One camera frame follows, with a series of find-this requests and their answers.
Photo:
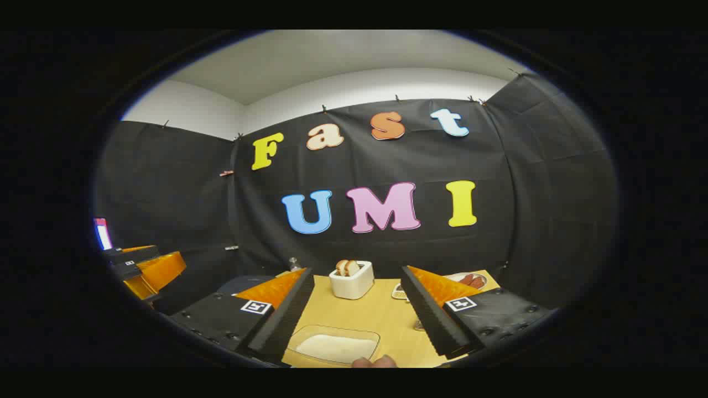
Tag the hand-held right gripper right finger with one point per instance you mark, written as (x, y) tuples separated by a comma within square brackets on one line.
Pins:
[(428, 315)]

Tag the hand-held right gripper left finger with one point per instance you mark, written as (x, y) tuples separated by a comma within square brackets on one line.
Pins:
[(287, 315)]

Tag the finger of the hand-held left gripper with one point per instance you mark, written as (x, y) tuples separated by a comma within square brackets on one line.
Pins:
[(130, 256), (160, 271)]

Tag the dark rice cooker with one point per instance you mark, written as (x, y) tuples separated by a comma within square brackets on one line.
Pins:
[(243, 283)]

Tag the computer monitor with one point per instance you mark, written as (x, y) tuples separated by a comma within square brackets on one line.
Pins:
[(103, 234)]

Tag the white divided seasoning dish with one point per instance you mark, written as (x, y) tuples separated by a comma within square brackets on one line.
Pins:
[(399, 292)]

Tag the small glass bottle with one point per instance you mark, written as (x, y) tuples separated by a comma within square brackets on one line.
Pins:
[(295, 265)]

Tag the white plate with meat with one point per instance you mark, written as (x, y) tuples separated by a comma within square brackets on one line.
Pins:
[(470, 280)]

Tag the white toaster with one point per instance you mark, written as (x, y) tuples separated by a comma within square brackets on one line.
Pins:
[(351, 286)]

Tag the toast bread slice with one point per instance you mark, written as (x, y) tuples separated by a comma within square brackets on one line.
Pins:
[(341, 267), (354, 268)]

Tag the black backdrop cloth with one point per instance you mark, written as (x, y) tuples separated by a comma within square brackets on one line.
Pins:
[(387, 249)]

